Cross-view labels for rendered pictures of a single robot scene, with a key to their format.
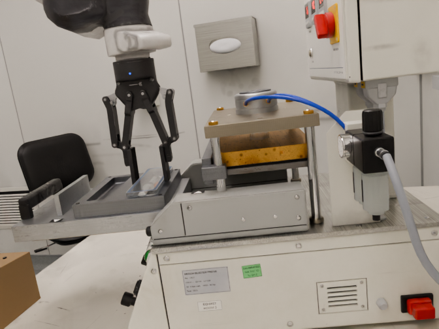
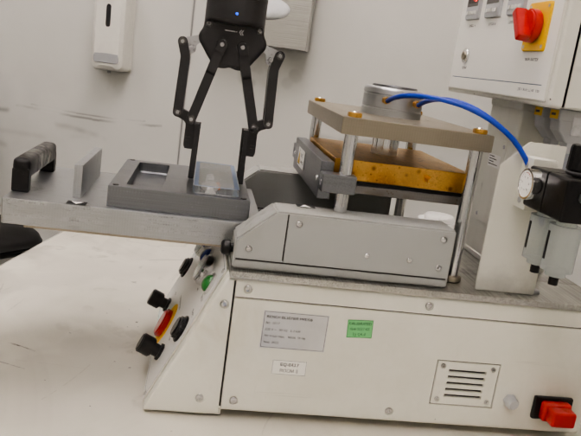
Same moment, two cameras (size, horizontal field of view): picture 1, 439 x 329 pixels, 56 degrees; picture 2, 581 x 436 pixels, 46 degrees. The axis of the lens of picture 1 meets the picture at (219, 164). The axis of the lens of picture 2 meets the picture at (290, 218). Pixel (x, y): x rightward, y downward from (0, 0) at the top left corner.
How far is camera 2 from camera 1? 25 cm
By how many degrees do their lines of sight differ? 12
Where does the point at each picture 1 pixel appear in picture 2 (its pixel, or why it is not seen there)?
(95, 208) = (142, 197)
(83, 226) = (120, 220)
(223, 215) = (342, 245)
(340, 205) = (490, 264)
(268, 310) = (366, 387)
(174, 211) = (277, 223)
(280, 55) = (341, 46)
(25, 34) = not seen: outside the picture
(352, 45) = (564, 60)
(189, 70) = (193, 30)
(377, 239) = (526, 317)
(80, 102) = not seen: outside the picture
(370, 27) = not seen: outside the picture
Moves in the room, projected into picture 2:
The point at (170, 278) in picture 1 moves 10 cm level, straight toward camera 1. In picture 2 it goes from (245, 318) to (274, 357)
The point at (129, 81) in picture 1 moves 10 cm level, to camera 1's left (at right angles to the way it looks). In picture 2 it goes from (226, 24) to (143, 11)
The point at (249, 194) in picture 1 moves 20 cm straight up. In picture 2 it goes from (383, 222) to (415, 41)
